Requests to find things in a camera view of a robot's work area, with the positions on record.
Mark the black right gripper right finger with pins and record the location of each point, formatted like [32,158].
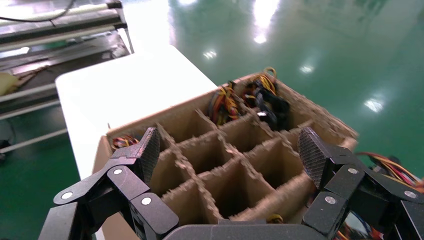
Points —
[344,179]

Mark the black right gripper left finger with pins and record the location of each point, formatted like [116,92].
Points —
[129,179]

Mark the white table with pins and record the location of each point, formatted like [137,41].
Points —
[126,86]

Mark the cardboard box with dividers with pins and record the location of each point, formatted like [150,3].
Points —
[232,185]

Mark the beige object on rack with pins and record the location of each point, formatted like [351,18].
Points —
[6,84]

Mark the grey metal rack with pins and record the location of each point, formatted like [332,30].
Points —
[66,30]

